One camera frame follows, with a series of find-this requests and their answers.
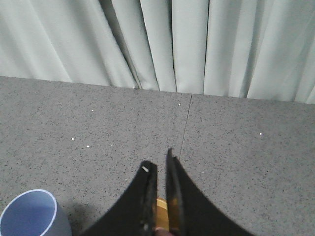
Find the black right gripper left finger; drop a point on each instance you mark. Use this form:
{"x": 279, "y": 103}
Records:
{"x": 135, "y": 212}

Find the blue plastic cup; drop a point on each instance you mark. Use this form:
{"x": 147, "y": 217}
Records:
{"x": 34, "y": 213}

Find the bamboo cylindrical holder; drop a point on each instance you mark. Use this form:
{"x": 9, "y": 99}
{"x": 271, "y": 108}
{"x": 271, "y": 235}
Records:
{"x": 167, "y": 216}

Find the pale green curtain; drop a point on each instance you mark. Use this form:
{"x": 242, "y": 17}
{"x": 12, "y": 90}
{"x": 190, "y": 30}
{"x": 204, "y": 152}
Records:
{"x": 259, "y": 49}

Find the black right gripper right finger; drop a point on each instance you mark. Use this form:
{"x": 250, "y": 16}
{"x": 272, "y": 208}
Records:
{"x": 190, "y": 213}

